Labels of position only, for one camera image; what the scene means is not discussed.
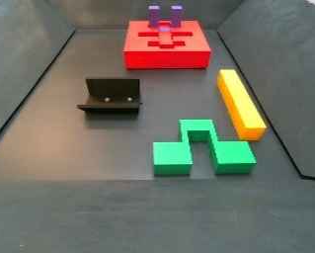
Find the black angled fixture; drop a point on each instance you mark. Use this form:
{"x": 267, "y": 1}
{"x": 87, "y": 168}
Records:
{"x": 114, "y": 95}

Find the red base block with slots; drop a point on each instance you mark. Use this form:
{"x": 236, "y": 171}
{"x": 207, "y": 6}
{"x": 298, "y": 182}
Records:
{"x": 166, "y": 47}

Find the green stepped block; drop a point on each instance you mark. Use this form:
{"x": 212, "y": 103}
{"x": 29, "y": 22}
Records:
{"x": 228, "y": 156}

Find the yellow long block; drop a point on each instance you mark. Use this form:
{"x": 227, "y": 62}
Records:
{"x": 243, "y": 112}

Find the purple U-shaped block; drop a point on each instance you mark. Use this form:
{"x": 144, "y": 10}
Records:
{"x": 158, "y": 21}

